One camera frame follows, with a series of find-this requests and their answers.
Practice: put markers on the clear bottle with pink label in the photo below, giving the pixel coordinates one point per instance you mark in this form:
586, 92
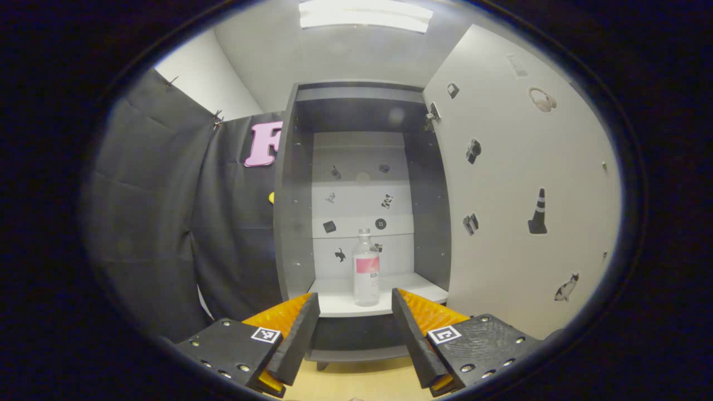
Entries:
366, 278

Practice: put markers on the light grey cabinet door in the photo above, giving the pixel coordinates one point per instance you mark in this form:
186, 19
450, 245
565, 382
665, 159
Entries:
512, 167

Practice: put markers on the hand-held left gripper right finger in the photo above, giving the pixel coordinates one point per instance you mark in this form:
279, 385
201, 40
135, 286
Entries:
415, 342

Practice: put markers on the large ceiling light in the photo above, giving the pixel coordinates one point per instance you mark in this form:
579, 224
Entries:
365, 14

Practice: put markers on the black backdrop cloth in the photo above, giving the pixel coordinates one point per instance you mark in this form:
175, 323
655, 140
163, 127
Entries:
156, 223

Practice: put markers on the white cabinet shelf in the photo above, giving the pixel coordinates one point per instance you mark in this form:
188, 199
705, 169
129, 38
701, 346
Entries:
340, 301

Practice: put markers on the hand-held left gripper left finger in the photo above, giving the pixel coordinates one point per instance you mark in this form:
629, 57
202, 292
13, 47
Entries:
298, 340

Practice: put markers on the metal door hinge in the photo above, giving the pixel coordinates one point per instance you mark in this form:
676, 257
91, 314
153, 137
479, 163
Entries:
433, 116

